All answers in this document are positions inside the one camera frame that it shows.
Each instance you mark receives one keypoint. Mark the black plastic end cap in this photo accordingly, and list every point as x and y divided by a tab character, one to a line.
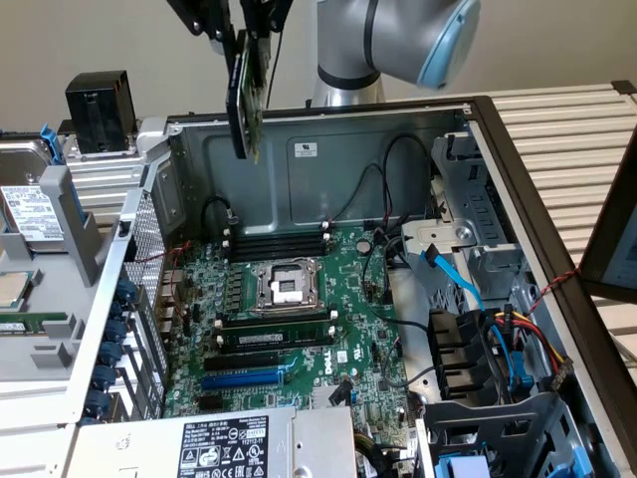
624	87

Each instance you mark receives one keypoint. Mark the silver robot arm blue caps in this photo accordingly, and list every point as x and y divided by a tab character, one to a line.
358	30

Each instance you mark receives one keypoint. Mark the grey plastic parts rack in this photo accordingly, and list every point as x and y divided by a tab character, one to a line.
50	348

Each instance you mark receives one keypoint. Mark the black plastic box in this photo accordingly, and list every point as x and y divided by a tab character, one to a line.
99	109

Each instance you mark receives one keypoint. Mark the white sticker label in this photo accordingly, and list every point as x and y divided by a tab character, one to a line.
306	149

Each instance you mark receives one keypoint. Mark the green motherboard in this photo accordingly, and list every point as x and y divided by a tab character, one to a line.
348	309

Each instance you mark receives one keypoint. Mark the small silver heatsink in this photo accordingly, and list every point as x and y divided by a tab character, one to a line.
321	398

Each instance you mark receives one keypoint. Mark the silver CPU chip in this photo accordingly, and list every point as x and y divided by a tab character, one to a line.
15	290

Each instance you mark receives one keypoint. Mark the black RAM slot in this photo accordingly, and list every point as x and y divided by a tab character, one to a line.
278	252
278	316
278	239
278	245
278	233
274	322

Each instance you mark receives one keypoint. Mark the black framed screen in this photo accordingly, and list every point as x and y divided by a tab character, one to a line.
604	239

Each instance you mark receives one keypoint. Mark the hard disk with blue carrier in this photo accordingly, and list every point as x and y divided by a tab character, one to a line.
25	199

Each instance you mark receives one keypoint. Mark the black green graphics card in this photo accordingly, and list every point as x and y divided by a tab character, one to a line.
239	99

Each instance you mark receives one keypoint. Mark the open grey PC case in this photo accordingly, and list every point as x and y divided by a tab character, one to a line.
259	189

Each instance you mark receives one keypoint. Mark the metal CPU socket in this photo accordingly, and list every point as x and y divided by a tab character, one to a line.
286	286

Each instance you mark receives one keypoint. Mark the black plastic fan duct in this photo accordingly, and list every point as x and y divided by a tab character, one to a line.
455	348

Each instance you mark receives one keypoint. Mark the silver power supply unit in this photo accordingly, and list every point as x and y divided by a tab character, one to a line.
149	448

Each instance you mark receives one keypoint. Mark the grey plastic disk bay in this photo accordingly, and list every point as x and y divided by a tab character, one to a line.
473	423

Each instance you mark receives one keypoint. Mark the long black expansion slot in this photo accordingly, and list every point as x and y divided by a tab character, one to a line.
239	362

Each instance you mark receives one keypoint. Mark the blue expansion slot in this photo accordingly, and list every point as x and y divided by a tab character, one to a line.
239	381

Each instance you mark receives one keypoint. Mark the black intrusion switch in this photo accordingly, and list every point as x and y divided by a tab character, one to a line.
125	228

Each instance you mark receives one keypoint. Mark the short black expansion slot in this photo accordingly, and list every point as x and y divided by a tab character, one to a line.
209	403

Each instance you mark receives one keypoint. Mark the blue slot retention clip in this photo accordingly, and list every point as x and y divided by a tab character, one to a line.
128	291
117	332
96	403
103	377
111	355
117	310

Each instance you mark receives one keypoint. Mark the green RAM stick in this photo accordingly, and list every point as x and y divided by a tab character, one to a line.
30	323

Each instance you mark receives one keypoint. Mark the round coin cell battery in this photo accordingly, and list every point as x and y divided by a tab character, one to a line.
364	246

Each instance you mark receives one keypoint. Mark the silver metal disk bay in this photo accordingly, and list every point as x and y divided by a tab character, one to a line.
478	199

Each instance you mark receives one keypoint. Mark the grey metal bay bracket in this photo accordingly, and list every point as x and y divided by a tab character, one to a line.
438	234

